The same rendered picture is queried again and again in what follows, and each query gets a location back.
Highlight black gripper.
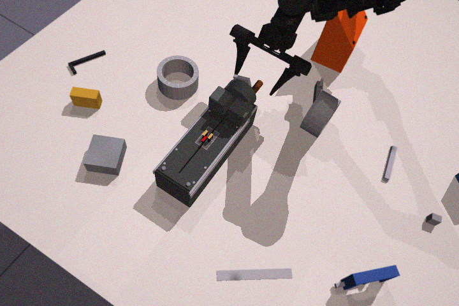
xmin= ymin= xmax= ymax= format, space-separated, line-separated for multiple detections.
xmin=229 ymin=13 xmax=312 ymax=96

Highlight black l-shaped bar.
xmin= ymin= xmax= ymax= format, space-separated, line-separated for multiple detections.
xmin=68 ymin=51 xmax=106 ymax=75

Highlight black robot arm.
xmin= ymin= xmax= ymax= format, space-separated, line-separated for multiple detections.
xmin=257 ymin=0 xmax=406 ymax=50

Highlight grey hollow cylinder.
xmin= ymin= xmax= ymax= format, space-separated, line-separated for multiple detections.
xmin=157 ymin=55 xmax=199 ymax=100
xmin=300 ymin=91 xmax=341 ymax=138

